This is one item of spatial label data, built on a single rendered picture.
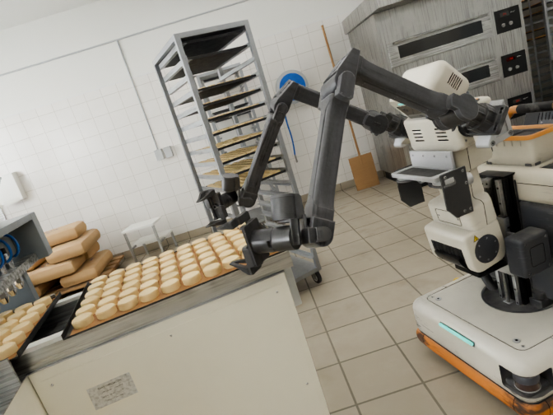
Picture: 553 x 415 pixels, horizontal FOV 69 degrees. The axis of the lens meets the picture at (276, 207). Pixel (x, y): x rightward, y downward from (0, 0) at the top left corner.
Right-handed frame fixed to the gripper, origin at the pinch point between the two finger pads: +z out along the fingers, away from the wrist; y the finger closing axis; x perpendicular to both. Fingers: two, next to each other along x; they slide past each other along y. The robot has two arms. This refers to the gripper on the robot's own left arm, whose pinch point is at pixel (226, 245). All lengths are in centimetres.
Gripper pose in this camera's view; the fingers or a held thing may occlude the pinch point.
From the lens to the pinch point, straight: 100.0
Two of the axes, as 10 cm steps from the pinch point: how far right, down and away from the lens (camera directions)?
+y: 3.0, 9.2, 2.4
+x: 4.4, -3.6, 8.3
